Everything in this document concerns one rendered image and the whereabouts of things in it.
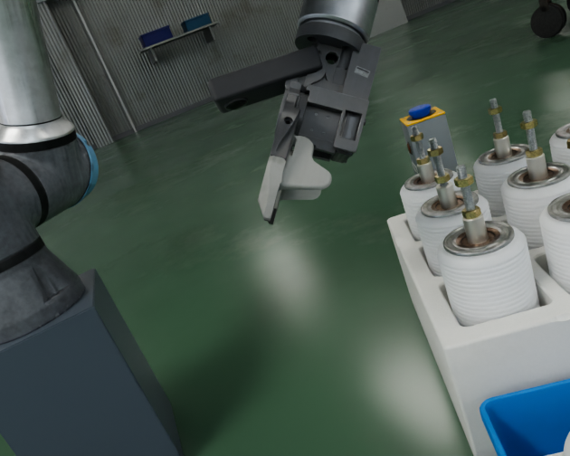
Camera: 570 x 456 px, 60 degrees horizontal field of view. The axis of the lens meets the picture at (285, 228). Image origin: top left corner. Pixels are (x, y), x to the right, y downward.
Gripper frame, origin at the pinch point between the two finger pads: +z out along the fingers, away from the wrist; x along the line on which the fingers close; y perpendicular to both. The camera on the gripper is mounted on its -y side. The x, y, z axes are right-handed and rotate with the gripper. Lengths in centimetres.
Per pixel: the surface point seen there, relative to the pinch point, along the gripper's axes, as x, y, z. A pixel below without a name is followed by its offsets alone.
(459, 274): 3.3, 22.1, 0.0
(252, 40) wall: 860, -142, -334
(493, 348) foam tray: 1.3, 26.8, 6.6
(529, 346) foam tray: 1.0, 30.2, 5.3
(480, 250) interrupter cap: 2.2, 23.3, -3.1
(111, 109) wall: 804, -340, -132
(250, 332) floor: 55, 1, 23
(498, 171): 21.7, 30.8, -16.4
